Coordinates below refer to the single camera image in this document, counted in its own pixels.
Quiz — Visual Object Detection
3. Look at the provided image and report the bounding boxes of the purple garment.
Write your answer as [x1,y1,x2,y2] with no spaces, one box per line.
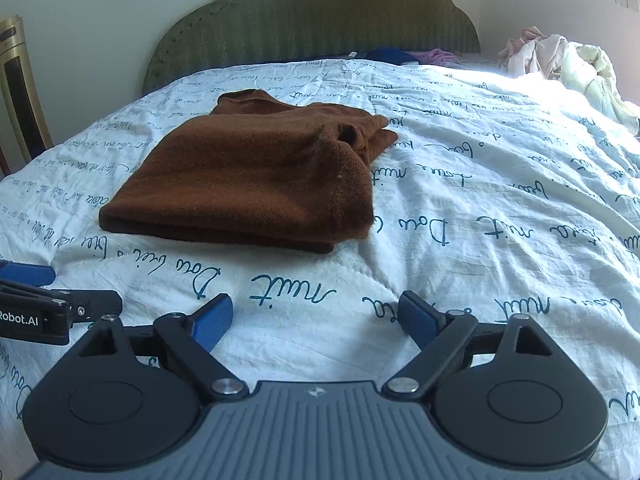
[410,49,460,66]

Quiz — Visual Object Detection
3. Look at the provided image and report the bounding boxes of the wooden chair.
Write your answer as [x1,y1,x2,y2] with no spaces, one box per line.
[1,15,53,164]

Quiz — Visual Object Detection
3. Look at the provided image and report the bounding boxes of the pink crumpled garment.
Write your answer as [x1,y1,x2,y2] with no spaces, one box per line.
[498,26,568,79]

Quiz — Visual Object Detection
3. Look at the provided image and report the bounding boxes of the blue garment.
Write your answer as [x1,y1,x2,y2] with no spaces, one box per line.
[366,47,420,66]

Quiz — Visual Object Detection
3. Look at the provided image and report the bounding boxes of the green upholstered headboard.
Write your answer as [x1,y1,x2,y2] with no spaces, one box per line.
[142,0,480,94]

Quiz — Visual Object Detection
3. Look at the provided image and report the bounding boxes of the wall switch plate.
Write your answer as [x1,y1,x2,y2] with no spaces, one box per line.
[614,0,639,13]

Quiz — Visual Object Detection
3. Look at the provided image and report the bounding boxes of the cream crumpled garment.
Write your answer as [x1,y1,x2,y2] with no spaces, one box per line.
[560,41,639,136]

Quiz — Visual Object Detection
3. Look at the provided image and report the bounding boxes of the brown knit sweater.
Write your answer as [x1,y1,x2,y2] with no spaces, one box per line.
[99,89,398,254]

